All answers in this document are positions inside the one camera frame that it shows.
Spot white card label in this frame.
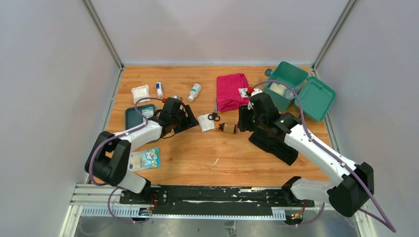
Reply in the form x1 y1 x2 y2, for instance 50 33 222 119
238 87 254 98

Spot white green-label bottle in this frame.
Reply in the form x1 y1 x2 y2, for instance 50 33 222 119
188 83 202 102

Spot teal medicine box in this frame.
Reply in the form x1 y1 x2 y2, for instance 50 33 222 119
263 61 336 121

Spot blue cartoon packet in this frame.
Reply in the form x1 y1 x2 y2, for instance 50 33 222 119
127 147 161 171

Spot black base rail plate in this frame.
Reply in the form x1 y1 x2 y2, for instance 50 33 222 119
119 185 315 219

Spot pink folded cloth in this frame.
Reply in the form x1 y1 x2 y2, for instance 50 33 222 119
216 73 249 112

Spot white gauze pack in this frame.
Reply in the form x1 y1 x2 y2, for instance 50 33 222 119
131 84 151 104

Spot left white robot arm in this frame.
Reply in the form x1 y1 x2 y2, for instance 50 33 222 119
84 97 198 204

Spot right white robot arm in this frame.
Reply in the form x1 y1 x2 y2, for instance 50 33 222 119
238 92 374 217

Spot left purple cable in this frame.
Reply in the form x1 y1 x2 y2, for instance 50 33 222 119
87 97 168 225

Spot black handled scissors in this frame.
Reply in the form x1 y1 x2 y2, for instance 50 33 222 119
208 98 220 121

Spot white paper sachet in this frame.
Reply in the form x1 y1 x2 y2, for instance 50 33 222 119
198 114 215 132

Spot black cloth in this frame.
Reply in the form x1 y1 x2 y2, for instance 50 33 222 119
249 128 298 166

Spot cotton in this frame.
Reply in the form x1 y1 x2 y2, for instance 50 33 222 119
269 83 294 100

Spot brown orange-cap bottle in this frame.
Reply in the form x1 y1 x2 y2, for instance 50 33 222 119
215 123 237 134

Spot small white blue tube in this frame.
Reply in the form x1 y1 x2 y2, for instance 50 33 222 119
156 82 164 98

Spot white teal dressing packet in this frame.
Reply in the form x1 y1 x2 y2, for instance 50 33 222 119
141 106 155 118

